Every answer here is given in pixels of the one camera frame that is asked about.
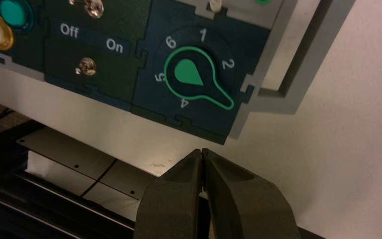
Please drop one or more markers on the teal round push button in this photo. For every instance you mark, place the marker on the teal round push button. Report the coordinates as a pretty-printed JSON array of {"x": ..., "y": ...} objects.
[{"x": 13, "y": 13}]

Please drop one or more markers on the small green round button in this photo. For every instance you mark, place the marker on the small green round button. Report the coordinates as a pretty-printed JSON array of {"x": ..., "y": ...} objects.
[{"x": 263, "y": 1}]

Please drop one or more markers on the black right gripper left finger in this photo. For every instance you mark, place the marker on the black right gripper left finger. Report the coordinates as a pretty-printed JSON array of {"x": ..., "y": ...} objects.
[{"x": 171, "y": 204}]

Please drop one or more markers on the grey metal base plate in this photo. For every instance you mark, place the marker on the grey metal base plate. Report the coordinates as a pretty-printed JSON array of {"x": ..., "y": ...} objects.
[{"x": 62, "y": 155}]

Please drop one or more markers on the metal toggle switch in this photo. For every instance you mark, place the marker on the metal toggle switch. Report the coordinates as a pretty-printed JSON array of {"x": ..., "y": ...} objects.
[
  {"x": 93, "y": 7},
  {"x": 87, "y": 66}
]

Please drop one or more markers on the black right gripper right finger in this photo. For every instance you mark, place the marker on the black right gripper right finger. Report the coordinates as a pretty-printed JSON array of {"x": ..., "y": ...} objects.
[{"x": 243, "y": 204}]

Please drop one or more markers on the dark teal grey modular box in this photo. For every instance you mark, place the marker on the dark teal grey modular box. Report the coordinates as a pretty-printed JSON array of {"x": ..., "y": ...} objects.
[{"x": 95, "y": 43}]

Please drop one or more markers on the dark green rotary knob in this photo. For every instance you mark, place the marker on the dark green rotary knob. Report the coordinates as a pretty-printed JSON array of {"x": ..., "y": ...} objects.
[{"x": 186, "y": 71}]

